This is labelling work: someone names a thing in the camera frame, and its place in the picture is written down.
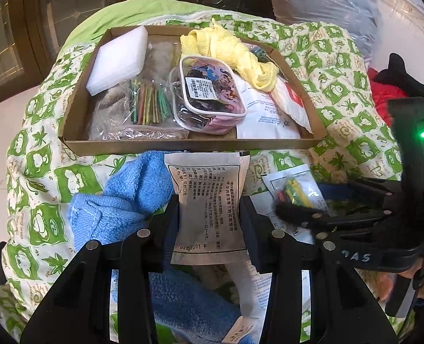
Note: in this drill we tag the small white printed sachet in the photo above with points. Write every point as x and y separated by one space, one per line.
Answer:
253 289

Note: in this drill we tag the white medical gauze packet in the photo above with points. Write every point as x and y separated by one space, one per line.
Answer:
264 119

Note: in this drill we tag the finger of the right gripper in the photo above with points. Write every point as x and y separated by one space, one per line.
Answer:
335 191
318 220

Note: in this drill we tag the blue towel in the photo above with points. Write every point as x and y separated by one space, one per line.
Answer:
140 188

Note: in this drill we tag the red quilted cushion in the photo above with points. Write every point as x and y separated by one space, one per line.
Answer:
381 94

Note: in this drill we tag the shallow cardboard tray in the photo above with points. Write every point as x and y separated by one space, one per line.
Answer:
73 130

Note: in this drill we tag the green white patterned quilt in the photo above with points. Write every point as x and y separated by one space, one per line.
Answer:
43 174

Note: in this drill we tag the bag of coloured clips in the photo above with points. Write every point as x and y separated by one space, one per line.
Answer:
295 185

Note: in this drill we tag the white pouch red label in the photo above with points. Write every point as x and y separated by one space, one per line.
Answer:
291 103

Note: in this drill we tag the black cloth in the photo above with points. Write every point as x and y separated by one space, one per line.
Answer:
396 74

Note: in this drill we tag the bag of coloured sticks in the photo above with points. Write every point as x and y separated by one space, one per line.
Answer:
149 105

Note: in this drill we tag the white foam block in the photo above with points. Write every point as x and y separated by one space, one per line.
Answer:
122 58

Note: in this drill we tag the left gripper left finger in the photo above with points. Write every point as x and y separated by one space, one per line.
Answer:
76 308

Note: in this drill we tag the yellow towel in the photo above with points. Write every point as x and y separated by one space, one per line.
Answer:
218 43

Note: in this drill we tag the beige printed sachet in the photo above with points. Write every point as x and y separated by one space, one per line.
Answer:
209 186

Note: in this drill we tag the clear bag grey fabric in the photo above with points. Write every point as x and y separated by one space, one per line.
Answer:
110 117

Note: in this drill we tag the pink cartoon zip pouch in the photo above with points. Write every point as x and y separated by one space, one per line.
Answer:
204 95

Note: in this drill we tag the green bed sheet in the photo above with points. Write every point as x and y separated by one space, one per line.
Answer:
127 13

